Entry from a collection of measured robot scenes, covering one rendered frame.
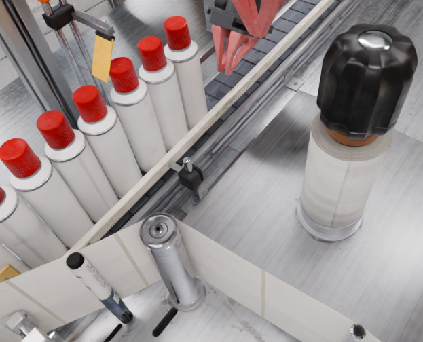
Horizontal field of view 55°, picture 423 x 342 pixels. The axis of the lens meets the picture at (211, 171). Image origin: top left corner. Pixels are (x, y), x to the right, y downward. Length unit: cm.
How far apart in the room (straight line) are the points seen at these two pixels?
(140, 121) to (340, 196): 28
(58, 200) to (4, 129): 42
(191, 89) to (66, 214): 26
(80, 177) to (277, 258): 28
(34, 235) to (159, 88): 25
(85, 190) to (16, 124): 39
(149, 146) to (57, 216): 17
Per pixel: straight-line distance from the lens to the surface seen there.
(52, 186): 52
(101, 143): 54
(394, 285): 59
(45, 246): 57
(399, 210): 64
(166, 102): 60
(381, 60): 38
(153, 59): 56
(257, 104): 78
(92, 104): 51
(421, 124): 83
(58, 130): 50
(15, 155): 49
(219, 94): 77
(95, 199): 59
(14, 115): 95
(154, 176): 63
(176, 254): 42
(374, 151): 45
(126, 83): 54
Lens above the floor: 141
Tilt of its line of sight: 54 degrees down
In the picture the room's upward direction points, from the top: 10 degrees counter-clockwise
